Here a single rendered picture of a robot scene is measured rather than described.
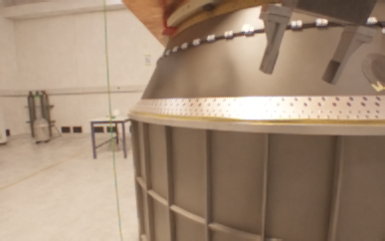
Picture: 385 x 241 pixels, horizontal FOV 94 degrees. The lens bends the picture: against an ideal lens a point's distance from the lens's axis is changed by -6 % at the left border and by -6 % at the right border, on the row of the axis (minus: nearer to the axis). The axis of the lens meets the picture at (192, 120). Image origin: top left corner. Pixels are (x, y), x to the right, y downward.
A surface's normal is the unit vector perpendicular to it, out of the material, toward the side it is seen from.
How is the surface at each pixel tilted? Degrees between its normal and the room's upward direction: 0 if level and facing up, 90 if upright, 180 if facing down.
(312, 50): 62
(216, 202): 90
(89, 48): 90
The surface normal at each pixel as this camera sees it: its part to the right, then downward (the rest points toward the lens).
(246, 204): -0.47, 0.11
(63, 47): -0.07, 0.11
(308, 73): -0.26, -0.36
